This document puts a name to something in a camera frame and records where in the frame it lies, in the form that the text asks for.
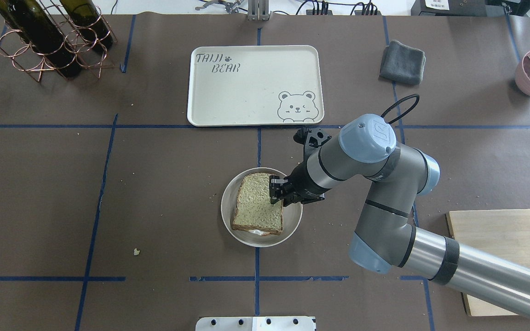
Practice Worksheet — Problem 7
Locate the fried egg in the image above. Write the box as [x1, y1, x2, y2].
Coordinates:
[248, 229, 272, 236]

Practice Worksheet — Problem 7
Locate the black box device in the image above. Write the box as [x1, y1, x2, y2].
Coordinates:
[410, 0, 487, 17]

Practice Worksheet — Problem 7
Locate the grey folded cloth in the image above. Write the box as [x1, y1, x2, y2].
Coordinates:
[379, 40, 426, 86]

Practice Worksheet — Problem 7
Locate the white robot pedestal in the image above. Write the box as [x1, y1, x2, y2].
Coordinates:
[195, 316, 317, 331]

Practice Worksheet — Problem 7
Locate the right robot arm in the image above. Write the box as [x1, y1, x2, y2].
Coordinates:
[269, 114, 530, 319]

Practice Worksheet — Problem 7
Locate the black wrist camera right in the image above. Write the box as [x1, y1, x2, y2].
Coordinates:
[293, 126, 332, 162]

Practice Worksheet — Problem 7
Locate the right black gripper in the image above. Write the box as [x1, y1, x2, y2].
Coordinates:
[269, 162, 326, 205]

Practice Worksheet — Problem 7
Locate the white round plate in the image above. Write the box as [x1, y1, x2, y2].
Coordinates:
[220, 167, 302, 248]

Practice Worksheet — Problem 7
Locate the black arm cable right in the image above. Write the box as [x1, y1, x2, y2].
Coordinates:
[379, 94, 421, 126]

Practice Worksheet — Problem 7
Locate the copper wire bottle rack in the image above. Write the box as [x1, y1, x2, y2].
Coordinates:
[0, 0, 116, 82]

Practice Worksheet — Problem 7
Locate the wooden cutting board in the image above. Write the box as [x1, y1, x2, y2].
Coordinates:
[447, 209, 530, 319]

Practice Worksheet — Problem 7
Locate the green wine bottle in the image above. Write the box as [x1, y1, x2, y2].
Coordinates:
[0, 0, 82, 78]
[60, 0, 114, 54]

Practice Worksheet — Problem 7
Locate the cream bear tray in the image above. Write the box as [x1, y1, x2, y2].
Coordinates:
[187, 45, 325, 126]

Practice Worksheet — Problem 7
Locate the aluminium frame post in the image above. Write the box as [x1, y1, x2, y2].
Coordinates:
[248, 0, 271, 22]

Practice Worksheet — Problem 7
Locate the bread slice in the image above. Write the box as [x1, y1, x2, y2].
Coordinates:
[231, 172, 283, 235]

